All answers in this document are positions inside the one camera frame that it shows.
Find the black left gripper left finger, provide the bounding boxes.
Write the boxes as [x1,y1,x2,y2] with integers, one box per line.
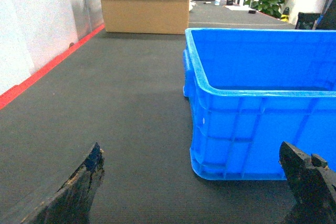
[21,143,104,223]

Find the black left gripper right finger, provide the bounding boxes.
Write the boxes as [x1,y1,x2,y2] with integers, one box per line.
[279,142,335,223]

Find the blue plastic crate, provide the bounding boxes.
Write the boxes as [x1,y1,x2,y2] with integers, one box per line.
[183,28,335,180]

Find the large open cardboard box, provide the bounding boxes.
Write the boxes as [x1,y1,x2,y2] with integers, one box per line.
[101,0,190,35]

